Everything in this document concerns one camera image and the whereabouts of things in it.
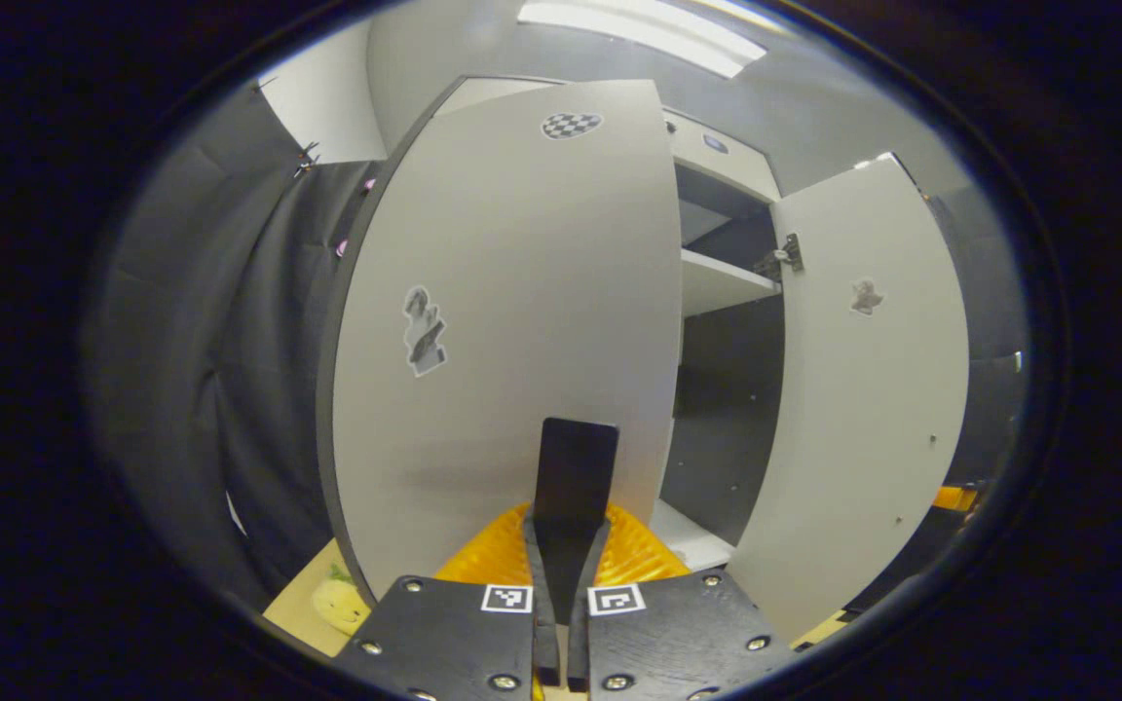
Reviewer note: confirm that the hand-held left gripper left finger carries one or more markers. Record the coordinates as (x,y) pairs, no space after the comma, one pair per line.
(546,652)

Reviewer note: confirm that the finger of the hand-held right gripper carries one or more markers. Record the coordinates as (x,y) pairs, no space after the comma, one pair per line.
(955,498)

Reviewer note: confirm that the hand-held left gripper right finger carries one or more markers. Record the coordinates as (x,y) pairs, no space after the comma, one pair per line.
(578,652)

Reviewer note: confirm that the grey cabinet door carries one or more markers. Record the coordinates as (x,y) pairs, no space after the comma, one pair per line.
(863,409)
(522,292)

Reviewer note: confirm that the grey double-door shoe cabinet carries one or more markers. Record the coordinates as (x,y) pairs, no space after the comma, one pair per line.
(727,419)

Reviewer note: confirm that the metal door hinge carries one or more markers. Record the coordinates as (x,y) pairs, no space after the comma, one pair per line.
(785,255)

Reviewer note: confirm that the white cabinet shelf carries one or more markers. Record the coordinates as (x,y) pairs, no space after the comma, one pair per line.
(717,282)

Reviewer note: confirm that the yellow plush toy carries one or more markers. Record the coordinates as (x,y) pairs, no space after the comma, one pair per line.
(339,606)

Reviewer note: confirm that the black backdrop cloth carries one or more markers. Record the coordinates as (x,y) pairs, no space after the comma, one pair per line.
(181,341)

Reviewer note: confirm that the large ceiling light panel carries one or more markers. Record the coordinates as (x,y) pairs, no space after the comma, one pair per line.
(639,34)

